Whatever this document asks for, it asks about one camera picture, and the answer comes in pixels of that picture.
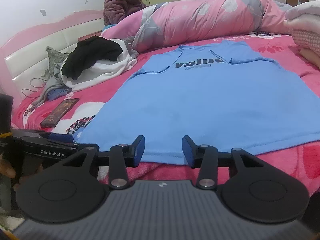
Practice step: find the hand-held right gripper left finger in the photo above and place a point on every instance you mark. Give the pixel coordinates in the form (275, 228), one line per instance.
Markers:
(139, 152)

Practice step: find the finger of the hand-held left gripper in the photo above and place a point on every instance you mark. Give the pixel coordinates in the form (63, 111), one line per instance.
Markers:
(87, 147)
(61, 138)

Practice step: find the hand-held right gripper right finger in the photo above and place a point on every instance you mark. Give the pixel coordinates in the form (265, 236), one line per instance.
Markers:
(187, 152)

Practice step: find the blue t-shirt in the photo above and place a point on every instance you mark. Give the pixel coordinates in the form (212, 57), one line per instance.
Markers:
(200, 100)

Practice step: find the person's left hand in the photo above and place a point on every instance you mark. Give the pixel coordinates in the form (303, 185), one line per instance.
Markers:
(6, 170)

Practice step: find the black smartphone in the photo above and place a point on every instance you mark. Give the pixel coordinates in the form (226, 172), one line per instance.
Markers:
(60, 111)

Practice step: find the dark blue garment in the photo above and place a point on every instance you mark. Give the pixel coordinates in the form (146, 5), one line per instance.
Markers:
(57, 93)

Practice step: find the grey hooded garment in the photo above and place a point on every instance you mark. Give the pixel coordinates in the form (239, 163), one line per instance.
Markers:
(50, 87)

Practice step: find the white garment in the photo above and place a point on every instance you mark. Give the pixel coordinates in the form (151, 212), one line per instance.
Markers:
(100, 72)

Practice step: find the grey green patterned pillow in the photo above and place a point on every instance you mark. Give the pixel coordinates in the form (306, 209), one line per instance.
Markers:
(53, 57)

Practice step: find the black garment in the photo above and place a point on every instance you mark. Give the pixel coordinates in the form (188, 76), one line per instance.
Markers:
(87, 55)

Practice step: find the pink padded headboard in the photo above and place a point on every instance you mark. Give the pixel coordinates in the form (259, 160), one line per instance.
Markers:
(37, 50)

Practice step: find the pink floral blanket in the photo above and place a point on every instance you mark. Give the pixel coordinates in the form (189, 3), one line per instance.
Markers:
(287, 160)

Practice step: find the dark red cushion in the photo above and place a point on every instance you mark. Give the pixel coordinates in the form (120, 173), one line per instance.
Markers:
(90, 36)

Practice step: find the teal cloth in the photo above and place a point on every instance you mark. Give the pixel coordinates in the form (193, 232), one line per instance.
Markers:
(110, 27)

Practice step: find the pink grey floral quilt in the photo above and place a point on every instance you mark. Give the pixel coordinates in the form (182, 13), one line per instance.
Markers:
(200, 15)

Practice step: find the beige folded cloth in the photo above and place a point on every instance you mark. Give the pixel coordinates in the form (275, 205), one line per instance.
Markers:
(311, 57)

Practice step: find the cream folded cloth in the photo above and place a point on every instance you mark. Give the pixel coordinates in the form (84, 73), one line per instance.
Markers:
(300, 26)

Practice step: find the pale grey folded cloth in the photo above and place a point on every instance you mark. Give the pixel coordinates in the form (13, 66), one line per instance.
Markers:
(305, 12)

